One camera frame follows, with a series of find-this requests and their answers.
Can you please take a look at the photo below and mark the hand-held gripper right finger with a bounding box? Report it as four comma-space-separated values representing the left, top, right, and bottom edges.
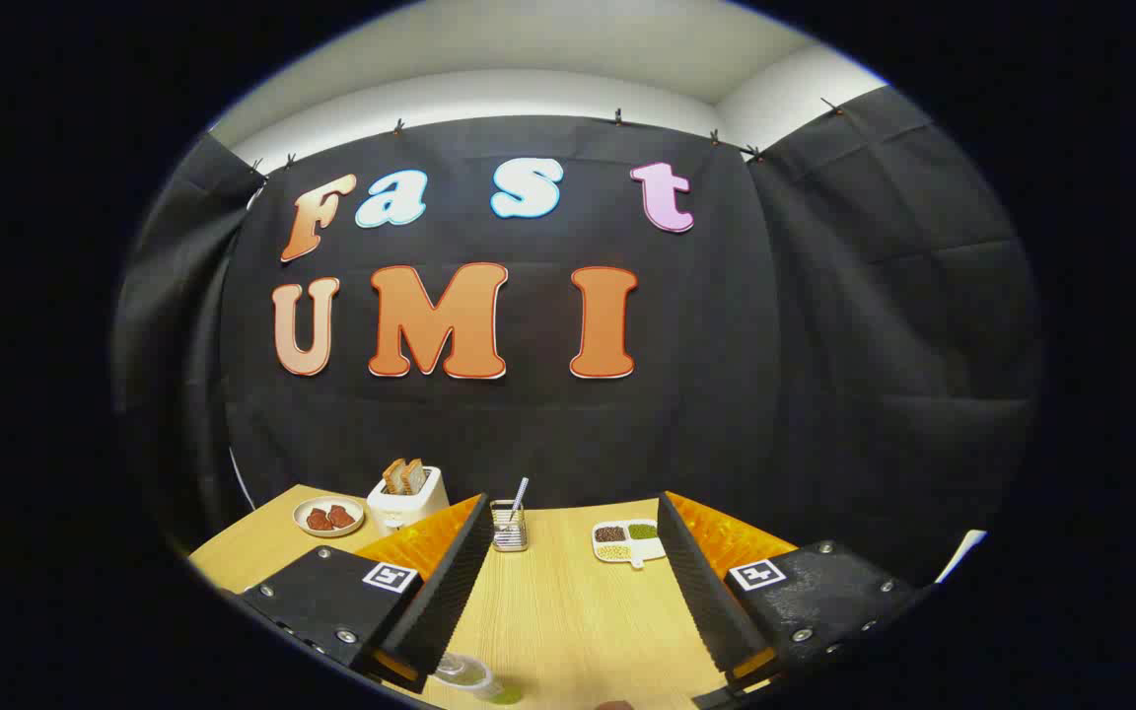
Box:
657, 491, 934, 696

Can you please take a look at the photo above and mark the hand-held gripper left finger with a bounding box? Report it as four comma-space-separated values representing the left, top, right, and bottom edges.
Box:
233, 493, 496, 694

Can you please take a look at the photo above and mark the wooden table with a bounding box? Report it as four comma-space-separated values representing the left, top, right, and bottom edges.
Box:
188, 483, 806, 710

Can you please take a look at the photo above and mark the white round plate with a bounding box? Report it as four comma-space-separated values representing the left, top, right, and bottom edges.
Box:
292, 496, 366, 537

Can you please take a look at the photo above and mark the wire utensil holder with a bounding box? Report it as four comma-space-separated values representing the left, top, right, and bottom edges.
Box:
490, 500, 530, 553

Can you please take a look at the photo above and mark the white divided bean dish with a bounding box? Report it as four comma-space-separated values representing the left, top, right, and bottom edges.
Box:
592, 519, 668, 570

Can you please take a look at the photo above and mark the clear juice bottle green label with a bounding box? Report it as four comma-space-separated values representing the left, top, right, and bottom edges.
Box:
435, 653, 525, 706

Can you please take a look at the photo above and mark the white toaster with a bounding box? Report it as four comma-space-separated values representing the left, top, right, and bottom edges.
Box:
367, 465, 451, 536

